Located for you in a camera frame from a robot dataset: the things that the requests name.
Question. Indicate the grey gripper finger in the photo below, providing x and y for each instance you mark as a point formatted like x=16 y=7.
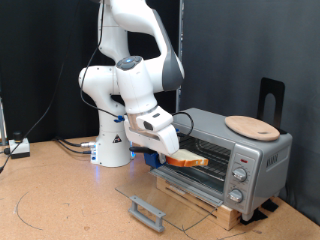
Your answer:
x=162 y=158

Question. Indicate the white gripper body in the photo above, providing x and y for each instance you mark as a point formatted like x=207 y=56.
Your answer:
x=156 y=136

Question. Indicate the white bread slice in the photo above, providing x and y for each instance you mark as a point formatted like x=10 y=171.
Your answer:
x=186 y=159

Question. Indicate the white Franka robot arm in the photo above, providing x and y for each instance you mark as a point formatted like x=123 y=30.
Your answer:
x=136 y=83

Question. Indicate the silver oven temperature knob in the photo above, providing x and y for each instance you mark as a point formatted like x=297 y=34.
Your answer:
x=240 y=174

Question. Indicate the silver oven timer knob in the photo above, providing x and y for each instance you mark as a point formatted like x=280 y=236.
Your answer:
x=235 y=195

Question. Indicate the silver toaster oven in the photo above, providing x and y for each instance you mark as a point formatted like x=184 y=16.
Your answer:
x=266 y=160

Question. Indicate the wooden pallet base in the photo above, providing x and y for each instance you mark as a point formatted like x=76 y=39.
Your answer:
x=230 y=216

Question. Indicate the oval wooden cutting board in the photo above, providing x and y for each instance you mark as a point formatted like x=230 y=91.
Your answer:
x=253 y=128

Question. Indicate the black foam pad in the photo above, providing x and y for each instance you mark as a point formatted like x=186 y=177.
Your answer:
x=270 y=206
x=253 y=216

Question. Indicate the tall metal pole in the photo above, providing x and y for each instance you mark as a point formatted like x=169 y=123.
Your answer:
x=181 y=26

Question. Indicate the black metal bookend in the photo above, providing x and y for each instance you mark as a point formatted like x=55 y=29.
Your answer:
x=271 y=86

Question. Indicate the thin metal stand pole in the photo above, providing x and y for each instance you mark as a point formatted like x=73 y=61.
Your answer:
x=2 y=123

